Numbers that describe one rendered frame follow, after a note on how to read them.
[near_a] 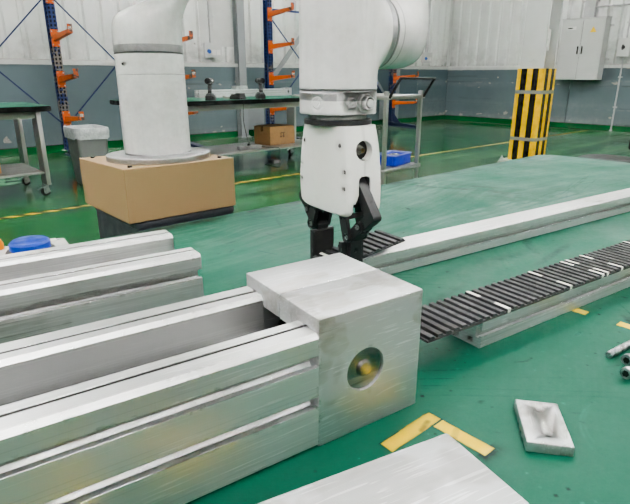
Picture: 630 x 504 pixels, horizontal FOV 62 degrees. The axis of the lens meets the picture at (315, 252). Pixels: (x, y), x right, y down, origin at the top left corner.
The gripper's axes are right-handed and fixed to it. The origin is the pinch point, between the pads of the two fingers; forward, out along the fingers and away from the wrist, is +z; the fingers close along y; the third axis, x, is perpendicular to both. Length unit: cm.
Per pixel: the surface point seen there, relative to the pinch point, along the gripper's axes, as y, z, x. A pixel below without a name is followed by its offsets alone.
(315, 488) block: -35.6, -5.6, 27.0
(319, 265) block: -15.9, -5.6, 13.3
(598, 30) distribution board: 540, -100, -999
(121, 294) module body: -4.9, -2.3, 26.2
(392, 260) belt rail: -2.1, 2.0, -7.3
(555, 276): -19.1, 0.4, -15.1
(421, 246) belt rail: -2.1, 1.1, -12.3
